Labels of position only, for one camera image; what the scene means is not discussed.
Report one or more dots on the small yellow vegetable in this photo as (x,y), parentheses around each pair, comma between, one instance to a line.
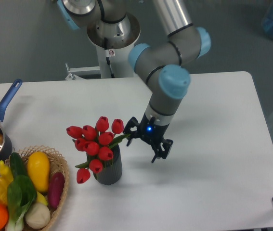
(41,199)

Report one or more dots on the red tulip bouquet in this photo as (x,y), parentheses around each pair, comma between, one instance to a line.
(91,139)

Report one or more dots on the green cucumber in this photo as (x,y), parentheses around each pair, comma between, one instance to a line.
(17,165)

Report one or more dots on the yellow squash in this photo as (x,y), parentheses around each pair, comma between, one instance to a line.
(38,169)

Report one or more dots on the purple eggplant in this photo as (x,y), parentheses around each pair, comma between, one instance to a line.
(56,188)

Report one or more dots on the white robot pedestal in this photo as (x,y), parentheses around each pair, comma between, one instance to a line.
(113,44)

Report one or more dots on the green bok choy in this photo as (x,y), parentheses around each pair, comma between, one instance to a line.
(21,194)

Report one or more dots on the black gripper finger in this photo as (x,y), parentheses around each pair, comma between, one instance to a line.
(161,148)
(132,128)

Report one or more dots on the dark grey ribbed vase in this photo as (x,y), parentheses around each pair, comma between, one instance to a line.
(106,164)

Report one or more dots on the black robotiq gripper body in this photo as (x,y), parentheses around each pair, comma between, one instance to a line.
(150,132)

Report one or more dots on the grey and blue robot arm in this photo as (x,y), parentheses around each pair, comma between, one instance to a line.
(161,68)

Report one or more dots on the beige garlic bulb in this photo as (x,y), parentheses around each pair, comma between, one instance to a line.
(38,216)

